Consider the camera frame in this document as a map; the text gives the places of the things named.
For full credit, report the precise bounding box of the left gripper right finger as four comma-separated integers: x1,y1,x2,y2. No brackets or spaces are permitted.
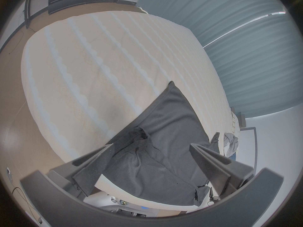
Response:
189,143,254,198

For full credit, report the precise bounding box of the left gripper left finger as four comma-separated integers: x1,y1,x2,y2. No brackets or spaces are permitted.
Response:
47,144,115,197

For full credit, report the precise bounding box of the black T-shirt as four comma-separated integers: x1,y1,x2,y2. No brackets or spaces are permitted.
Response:
101,81,220,206

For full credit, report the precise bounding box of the pile of clothes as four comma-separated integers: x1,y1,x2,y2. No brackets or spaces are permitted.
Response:
223,133,240,161

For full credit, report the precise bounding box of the bed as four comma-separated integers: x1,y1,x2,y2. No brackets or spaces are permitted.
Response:
21,11,258,213

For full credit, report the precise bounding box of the white printed pillow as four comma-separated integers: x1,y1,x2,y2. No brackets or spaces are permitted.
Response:
230,110,240,134

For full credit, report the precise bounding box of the grey bedside table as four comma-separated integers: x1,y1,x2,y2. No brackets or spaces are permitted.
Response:
231,107,247,128

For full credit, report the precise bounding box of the blue-green curtain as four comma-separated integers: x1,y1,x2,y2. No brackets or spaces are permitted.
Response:
203,13,302,119
137,0,287,48

